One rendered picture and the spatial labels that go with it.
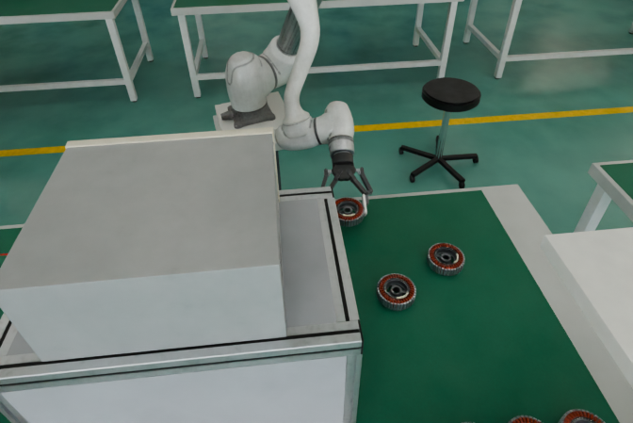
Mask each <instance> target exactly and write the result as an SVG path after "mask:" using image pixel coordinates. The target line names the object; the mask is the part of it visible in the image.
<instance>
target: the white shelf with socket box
mask: <svg viewBox="0 0 633 423"><path fill-rule="evenodd" d="M541 249H542V250H543V252H544V254H545V255H546V257H547V258H548V260H549V261H550V263H551V264H552V266H553V267H554V269H555V271H556V272H557V273H558V275H559V276H560V278H561V279H562V281H563V282H564V284H565V285H566V287H567V289H568V290H569V292H570V293H571V295H572V296H573V298H574V299H575V301H576V303H577V304H578V306H579V307H580V309H581V311H582V312H583V314H584V315H585V317H586V318H587V320H589V322H590V323H591V325H592V327H593V329H594V330H595V332H596V333H597V335H598V336H599V338H600V339H601V341H602V342H603V344H604V345H605V347H606V348H607V350H608V352H609V354H610V355H611V357H612V358H613V360H614V361H615V363H616V364H617V366H618V367H619V368H620V369H621V371H622V373H623V374H624V376H625V378H626V379H627V381H628V382H629V384H630V385H631V387H632V388H633V227H629V228H619V229H608V230H598V231H588V232H576V233H566V234H555V235H546V236H544V240H543V242H542V244H541Z"/></svg>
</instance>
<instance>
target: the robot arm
mask: <svg viewBox="0 0 633 423"><path fill-rule="evenodd" d="M287 2H288V4H289V6H290V8H289V11H288V13H287V15H286V18H285V21H284V25H283V28H282V31H281V33H280V35H279V36H276V37H274V38H273V39H272V41H271V42H270V44H269V45H268V47H267V48H266V49H265V50H264V52H263V54H261V55H260V56H258V55H256V54H254V53H252V52H246V51H242V52H237V53H235V54H233V55H231V57H230V58H229V59H228V61H227V64H226V69H225V81H226V88H227V91H228V95H229V99H230V102H231V105H230V106H228V107H227V108H228V111H226V112H223V113H221V114H220V116H221V118H222V119H223V120H234V127H235V129H239V128H242V127H244V126H248V125H252V124H256V123H259V122H266V121H273V120H275V119H276V118H275V115H274V114H273V113H272V112H271V110H270V108H269V106H268V101H267V96H268V95H269V94H270V93H271V92H272V91H273V90H274V89H277V88H279V87H281V86H283V85H285V84H286V88H285V92H284V112H285V117H284V120H283V124H281V125H280V126H279V127H278V128H277V129H276V131H275V135H274V136H275V140H276V143H277V144H278V146H279V147H281V148H282V149H284V150H288V151H297V150H304V149H310V148H313V147H316V146H318V145H322V144H329V151H330V157H331V158H332V163H333V168H332V169H331V170H327V169H325V170H324V178H323V181H322V184H321V187H325V186H326V182H327V179H328V176H330V174H331V173H332V174H333V176H334V178H333V181H332V182H331V184H330V186H332V187H333V188H334V186H335V184H336V183H337V182H338V181H340V182H341V181H348V180H350V181H351V182H352V183H353V184H354V185H355V186H356V187H357V188H358V189H359V191H360V192H361V193H362V194H363V196H362V202H363V206H364V208H365V214H364V216H366V214H367V210H366V206H367V205H368V204H369V200H368V195H371V194H372V192H373V189H372V187H371V185H370V184H369V182H368V180H367V178H366V176H365V173H364V168H363V167H361V168H360V169H355V167H354V163H353V156H354V141H353V136H354V123H353V118H352V115H351V112H350V110H349V107H348V105H347V104H346V103H344V102H341V101H333V102H330V103H329V104H328V105H327V107H326V109H325V111H324V114H322V115H321V116H319V117H316V118H312V117H311V116H310V114H309V112H306V111H304V110H303V109H302V108H301V106H300V92H301V89H302V86H303V84H304V81H305V79H306V76H307V74H308V72H309V70H310V67H311V65H312V62H313V60H314V57H315V55H316V52H317V47H318V43H319V35H320V25H319V17H318V9H319V6H320V4H321V2H322V0H287ZM355 172H357V173H358V174H359V175H360V177H361V179H362V181H363V183H364V185H365V188H366V190H367V191H366V190H365V188H364V187H363V186H362V185H361V183H360V182H359V181H358V180H357V179H356V177H355V175H354V173H355Z"/></svg>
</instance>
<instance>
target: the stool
mask: <svg viewBox="0 0 633 423"><path fill-rule="evenodd" d="M421 96H422V99H423V100H424V101H425V102H426V103H427V104H428V105H429V106H432V107H434V108H436V109H439V110H443V111H444V114H443V119H442V124H441V129H440V134H439V136H437V137H436V154H435V155H434V154H430V153H427V152H424V151H420V150H417V149H415V148H412V147H408V146H405V145H401V147H399V149H398V151H399V154H400V155H403V151H405V152H409V153H412V154H415V155H421V156H424V157H426V158H429V159H431V160H430V161H428V162H427V163H425V164H424V165H422V166H421V167H419V168H418V169H416V170H414V171H412V172H411V175H410V181H411V183H413V182H414V181H415V177H416V176H417V175H418V174H420V173H421V172H423V171H425V170H427V169H428V168H430V167H431V166H433V165H434V164H436V163H437V162H438V163H439V164H440V165H442V166H443V167H444V168H445V169H446V170H447V171H448V172H449V173H450V174H451V175H452V176H453V177H454V178H455V179H456V180H458V181H459V188H464V187H465V184H464V182H465V179H464V178H463V177H462V176H461V175H460V174H459V173H457V172H456V171H455V170H454V169H453V168H452V167H451V166H450V165H449V164H448V163H447V162H446V161H448V160H461V159H473V163H478V162H479V158H478V155H477V154H463V155H443V151H444V147H445V142H446V133H447V129H448V124H449V119H450V114H451V112H464V111H467V110H470V109H472V108H474V107H476V106H477V105H478V104H479V101H480V97H481V92H480V91H479V89H478V88H477V87H476V86H475V85H473V84H472V83H470V82H468V81H465V80H462V79H458V78H451V77H442V78H436V79H432V80H431V81H429V82H427V83H426V84H425V85H424V86H423V89H422V95H421Z"/></svg>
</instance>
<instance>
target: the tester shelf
mask: <svg viewBox="0 0 633 423"><path fill-rule="evenodd" d="M279 195H280V202H279V214H280V229H281V244H282V260H283V276H284V305H285V320H286V337H279V338H270V339H261V340H252V341H242V342H233V343H223V344H215V345H205V346H196V347H186V348H177V349H168V350H150V351H141V352H131V353H122V354H113V355H104V356H94V357H85V358H75V359H67V360H57V361H48V362H42V361H41V359H40V358H39V357H38V355H37V354H36V353H35V351H33V350H32V349H31V347H30V346H29V345H28V343H27V342H26V341H25V340H24V338H23V337H22V335H21V334H20V333H19V331H18V330H17V329H16V328H15V326H14V325H13V324H12V322H11V321H10V320H9V319H8V317H7V316H6V314H5V313H4V314H3V315H2V317H1V319H0V392H8V391H17V390H26V389H35V388H44V387H53V386H62V385H71V384H80V383H89V382H106V381H115V380H124V379H133V378H142V377H151V376H159V375H169V374H177V373H187V372H195V371H205V370H213V369H223V368H231V367H240V366H257V365H266V364H275V363H284V362H293V361H302V360H311V359H319V358H329V357H337V356H347V355H355V354H363V349H364V338H363V333H362V328H361V323H360V319H359V315H358V310H357V305H356V300H355V296H354V291H353V286H352V282H351V278H350V273H349V264H348V259H347V255H346V251H345V246H344V241H343V237H342V232H341V227H340V222H339V218H338V214H337V209H336V204H335V199H334V195H333V187H332V186H330V187H310V188H298V189H287V190H279Z"/></svg>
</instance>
